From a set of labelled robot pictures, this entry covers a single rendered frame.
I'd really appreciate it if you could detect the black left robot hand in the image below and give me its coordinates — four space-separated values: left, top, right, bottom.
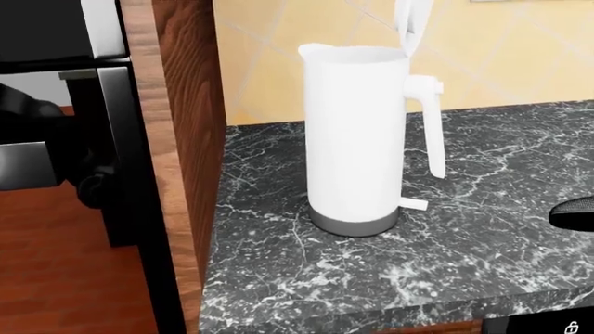
0 83 118 211

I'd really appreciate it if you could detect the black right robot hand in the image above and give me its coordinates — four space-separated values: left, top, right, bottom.
549 195 594 232

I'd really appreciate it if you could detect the grey kettle base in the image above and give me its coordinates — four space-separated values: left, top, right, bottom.
309 206 401 239

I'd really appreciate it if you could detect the white electric kettle body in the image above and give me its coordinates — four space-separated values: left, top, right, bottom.
297 42 446 225

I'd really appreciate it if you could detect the white kettle lid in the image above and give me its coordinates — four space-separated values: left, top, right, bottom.
394 0 426 58

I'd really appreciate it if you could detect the black and silver oven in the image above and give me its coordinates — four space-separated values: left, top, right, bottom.
0 0 187 334

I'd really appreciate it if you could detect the wooden cabinet side panel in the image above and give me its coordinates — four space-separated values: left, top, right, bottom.
118 0 229 334

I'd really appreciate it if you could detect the black appliance under counter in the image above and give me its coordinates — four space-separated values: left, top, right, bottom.
481 311 594 334

